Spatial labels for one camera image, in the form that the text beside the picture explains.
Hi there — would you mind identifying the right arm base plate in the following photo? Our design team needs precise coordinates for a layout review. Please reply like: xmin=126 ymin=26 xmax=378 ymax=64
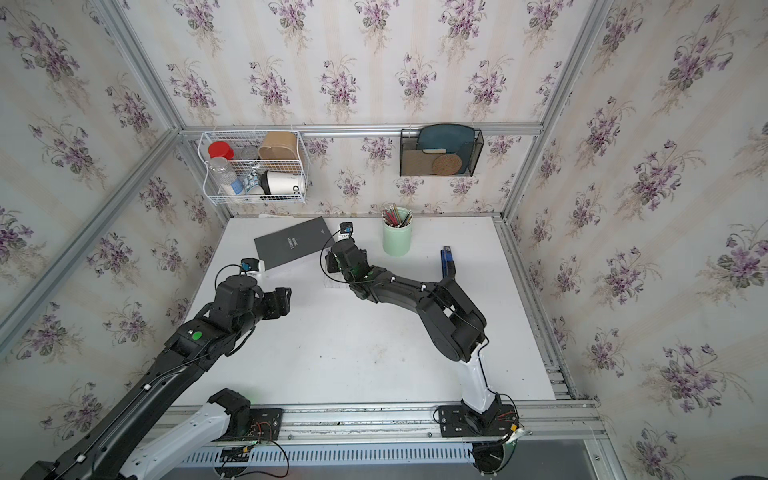
xmin=433 ymin=404 xmax=520 ymax=438

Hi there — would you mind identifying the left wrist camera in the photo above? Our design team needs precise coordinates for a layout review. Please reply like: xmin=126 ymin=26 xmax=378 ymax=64
xmin=240 ymin=257 xmax=266 ymax=279

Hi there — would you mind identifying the clear acrylic lipstick organizer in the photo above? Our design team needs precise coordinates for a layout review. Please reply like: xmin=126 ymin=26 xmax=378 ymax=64
xmin=322 ymin=273 xmax=348 ymax=289

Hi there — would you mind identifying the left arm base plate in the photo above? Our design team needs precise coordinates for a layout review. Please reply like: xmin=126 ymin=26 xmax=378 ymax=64
xmin=216 ymin=407 xmax=284 ymax=443

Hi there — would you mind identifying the dark grey book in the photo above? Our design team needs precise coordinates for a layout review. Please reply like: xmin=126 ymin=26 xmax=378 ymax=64
xmin=254 ymin=217 xmax=335 ymax=272

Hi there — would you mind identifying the clear plastic bottle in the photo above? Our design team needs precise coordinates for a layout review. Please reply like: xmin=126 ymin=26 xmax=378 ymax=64
xmin=209 ymin=157 xmax=244 ymax=196

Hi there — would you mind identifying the white wire basket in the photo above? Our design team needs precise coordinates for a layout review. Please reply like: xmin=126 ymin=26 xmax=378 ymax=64
xmin=196 ymin=129 xmax=310 ymax=205

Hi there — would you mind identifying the green pen cup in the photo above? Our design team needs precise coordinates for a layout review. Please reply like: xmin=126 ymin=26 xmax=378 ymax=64
xmin=382 ymin=205 xmax=413 ymax=257

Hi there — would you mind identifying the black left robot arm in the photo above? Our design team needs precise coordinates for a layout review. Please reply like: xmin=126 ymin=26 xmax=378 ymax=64
xmin=22 ymin=275 xmax=292 ymax=479

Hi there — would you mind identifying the white black cylinder device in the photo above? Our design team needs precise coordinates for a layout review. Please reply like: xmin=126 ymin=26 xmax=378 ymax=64
xmin=260 ymin=170 xmax=306 ymax=196

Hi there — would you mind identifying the brown cardboard box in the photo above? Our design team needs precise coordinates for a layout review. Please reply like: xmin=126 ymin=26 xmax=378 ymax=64
xmin=258 ymin=131 xmax=300 ymax=161

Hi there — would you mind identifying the red lid jar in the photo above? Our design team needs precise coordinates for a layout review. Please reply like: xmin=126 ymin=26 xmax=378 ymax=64
xmin=207 ymin=141 xmax=235 ymax=161

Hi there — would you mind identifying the black mesh wall holder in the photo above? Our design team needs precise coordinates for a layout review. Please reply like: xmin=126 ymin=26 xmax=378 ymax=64
xmin=399 ymin=127 xmax=485 ymax=177

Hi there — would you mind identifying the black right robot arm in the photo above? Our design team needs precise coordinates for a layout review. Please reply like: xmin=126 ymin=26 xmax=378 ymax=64
xmin=319 ymin=237 xmax=502 ymax=430

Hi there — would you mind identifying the round cork coaster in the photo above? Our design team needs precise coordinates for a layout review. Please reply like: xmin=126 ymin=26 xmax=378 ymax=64
xmin=431 ymin=154 xmax=463 ymax=176

